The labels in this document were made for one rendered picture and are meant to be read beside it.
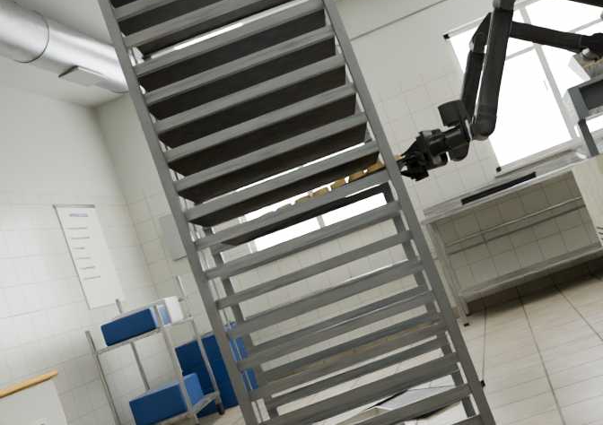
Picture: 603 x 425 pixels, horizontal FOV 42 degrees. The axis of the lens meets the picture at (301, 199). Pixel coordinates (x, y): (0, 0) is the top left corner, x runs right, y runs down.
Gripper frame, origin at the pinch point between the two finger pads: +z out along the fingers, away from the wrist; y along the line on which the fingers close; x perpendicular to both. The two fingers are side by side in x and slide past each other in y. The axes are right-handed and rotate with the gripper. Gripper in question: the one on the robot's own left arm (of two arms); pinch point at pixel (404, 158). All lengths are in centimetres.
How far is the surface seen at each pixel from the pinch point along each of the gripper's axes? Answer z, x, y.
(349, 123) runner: 7.7, 11.0, 13.9
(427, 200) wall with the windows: 177, -433, 3
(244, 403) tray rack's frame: 52, 40, -51
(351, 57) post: 0.8, 10.3, 31.0
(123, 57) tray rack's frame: 54, 41, 53
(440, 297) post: -0.6, 10.1, -40.4
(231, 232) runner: 44, 32, -5
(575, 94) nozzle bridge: -18, -174, 16
